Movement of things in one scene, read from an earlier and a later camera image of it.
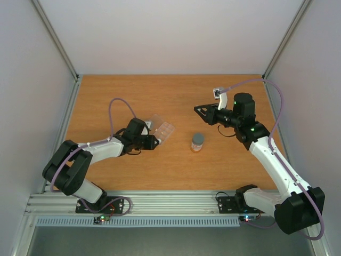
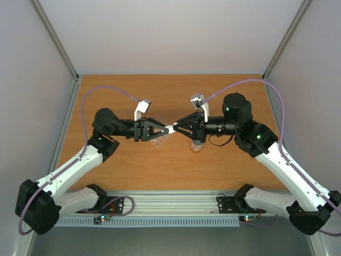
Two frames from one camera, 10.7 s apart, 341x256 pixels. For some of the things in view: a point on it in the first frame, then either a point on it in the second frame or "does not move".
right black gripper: (210, 116) -> (196, 120)
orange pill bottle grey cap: (197, 140) does not move
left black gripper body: (146, 146) -> (138, 128)
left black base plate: (108, 205) does not move
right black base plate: (236, 205) does not move
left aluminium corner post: (37, 5) does not move
